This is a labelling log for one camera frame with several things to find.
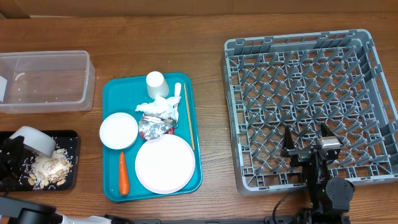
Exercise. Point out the rice and peanut pile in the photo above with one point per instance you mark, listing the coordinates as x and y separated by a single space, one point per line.
50 171

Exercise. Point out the wooden chopstick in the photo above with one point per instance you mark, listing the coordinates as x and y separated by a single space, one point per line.
189 117

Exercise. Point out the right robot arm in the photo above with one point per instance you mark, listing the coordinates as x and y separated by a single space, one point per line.
329 196

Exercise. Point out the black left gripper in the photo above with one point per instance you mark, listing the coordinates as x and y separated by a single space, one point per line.
10 163

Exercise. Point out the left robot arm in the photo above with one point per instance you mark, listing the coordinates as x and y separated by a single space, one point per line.
24 212

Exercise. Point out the pink plate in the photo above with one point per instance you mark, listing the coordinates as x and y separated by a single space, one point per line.
165 165

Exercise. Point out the teal serving tray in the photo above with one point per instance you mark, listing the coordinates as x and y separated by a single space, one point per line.
123 95

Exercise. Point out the orange carrot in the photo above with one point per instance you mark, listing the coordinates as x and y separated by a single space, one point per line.
123 175

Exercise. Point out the grey bowl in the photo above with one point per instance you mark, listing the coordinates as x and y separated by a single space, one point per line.
36 141

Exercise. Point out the crumpled white napkin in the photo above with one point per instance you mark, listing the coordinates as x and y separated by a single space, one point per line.
161 107

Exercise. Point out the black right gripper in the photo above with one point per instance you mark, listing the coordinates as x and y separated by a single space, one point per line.
299 155

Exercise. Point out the foil wrapper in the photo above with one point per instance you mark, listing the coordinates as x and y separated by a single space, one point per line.
152 127

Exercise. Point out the white paper cup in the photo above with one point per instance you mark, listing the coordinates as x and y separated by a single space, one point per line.
156 85

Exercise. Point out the clear plastic bin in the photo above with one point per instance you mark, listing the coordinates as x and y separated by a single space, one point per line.
47 81

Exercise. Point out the white plastic fork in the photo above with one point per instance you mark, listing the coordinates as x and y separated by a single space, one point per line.
177 91

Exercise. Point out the grey dishwasher rack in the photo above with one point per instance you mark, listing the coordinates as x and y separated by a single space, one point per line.
301 81

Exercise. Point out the white bowl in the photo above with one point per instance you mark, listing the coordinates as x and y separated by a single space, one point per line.
118 131

